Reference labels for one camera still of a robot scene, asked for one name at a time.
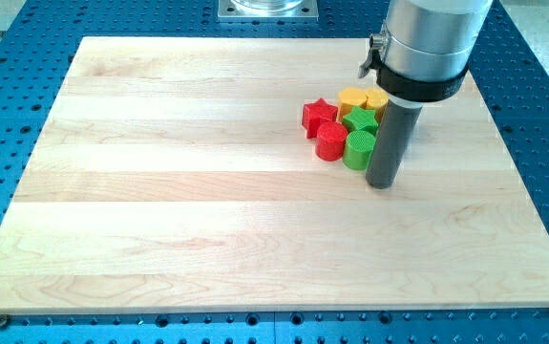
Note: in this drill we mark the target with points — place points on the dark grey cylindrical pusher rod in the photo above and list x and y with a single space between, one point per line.
392 140

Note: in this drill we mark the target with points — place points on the green cylinder block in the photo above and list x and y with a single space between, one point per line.
358 149

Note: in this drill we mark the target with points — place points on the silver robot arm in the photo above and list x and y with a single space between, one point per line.
421 55

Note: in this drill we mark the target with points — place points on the green star block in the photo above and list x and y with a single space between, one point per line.
360 119

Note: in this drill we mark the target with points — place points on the red star block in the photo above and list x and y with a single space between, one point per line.
316 113

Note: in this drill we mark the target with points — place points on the yellow cylinder block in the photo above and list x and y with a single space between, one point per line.
377 100

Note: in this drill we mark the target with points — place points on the yellow hexagon block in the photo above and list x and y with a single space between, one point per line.
349 98

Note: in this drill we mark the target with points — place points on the red cylinder block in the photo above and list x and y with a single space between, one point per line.
331 141

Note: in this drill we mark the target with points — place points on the light wooden board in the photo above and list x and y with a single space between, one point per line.
174 175

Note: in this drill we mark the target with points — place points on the blue perforated metal table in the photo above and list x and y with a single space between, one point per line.
38 47

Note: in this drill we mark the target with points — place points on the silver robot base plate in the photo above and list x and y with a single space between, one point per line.
267 10

